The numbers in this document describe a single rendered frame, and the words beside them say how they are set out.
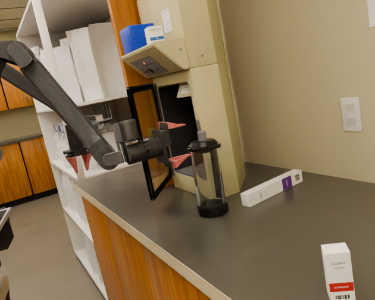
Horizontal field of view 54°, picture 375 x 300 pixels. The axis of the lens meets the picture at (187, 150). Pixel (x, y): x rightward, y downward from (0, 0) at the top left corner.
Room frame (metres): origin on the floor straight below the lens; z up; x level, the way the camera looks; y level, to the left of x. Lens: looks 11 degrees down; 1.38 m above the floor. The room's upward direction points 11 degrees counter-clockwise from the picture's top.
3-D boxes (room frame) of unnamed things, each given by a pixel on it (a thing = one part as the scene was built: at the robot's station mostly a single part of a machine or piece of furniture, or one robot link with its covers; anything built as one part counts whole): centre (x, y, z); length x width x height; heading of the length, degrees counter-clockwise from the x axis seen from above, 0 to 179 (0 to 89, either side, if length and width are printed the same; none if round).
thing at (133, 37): (1.44, 0.10, 1.56); 0.10 x 0.10 x 0.09; 27
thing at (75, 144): (1.52, 0.44, 1.21); 0.10 x 0.07 x 0.07; 127
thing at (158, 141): (1.10, 0.10, 1.20); 0.07 x 0.07 x 0.10; 27
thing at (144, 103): (1.38, 0.12, 1.19); 0.30 x 0.01 x 0.40; 168
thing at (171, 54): (1.37, 0.06, 1.46); 0.32 x 0.11 x 0.10; 27
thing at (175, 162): (1.13, 0.04, 1.16); 0.09 x 0.07 x 0.07; 117
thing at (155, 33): (1.32, 0.04, 1.54); 0.05 x 0.05 x 0.06; 17
